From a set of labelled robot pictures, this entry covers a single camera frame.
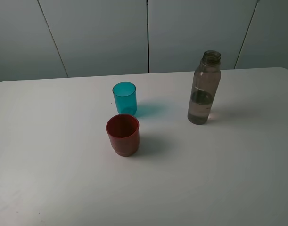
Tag clear grey water bottle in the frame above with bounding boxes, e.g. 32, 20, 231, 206
187, 50, 221, 125

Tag teal translucent plastic cup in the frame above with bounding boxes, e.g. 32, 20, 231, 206
112, 82, 137, 115

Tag red plastic cup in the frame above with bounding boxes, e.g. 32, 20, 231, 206
106, 114, 140, 157

